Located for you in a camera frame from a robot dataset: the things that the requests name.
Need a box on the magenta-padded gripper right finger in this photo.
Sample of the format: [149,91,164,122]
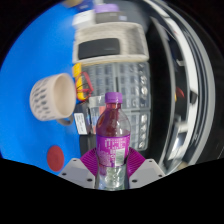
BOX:
[126,147,167,190]

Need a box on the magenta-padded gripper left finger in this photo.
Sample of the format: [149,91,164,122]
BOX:
[58,147,100,190]

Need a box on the clear bottle with purple cap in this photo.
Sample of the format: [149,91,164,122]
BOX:
[95,92,132,191]

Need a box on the red round coaster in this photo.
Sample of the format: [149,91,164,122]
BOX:
[46,145,65,173]

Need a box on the black flat device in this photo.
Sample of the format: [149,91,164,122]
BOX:
[73,101,101,158]

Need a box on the grey small-parts drawer cabinet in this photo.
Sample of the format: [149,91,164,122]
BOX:
[81,62,152,109]
[128,106,152,151]

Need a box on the beige patterned mug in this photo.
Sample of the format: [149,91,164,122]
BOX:
[29,72,77,127]

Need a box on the yellow multimeter with red leads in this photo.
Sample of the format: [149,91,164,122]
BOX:
[72,63,95,102]

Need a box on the black workbench shelf unit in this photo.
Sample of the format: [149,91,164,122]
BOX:
[146,1,218,174]

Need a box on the white woven basket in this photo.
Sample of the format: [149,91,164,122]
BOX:
[72,22,150,67]

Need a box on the white box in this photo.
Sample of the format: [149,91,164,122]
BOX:
[72,9,98,30]

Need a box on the black box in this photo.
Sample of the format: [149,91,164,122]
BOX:
[94,11,130,25]

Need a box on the purple bag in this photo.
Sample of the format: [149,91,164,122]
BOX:
[93,3,121,15]

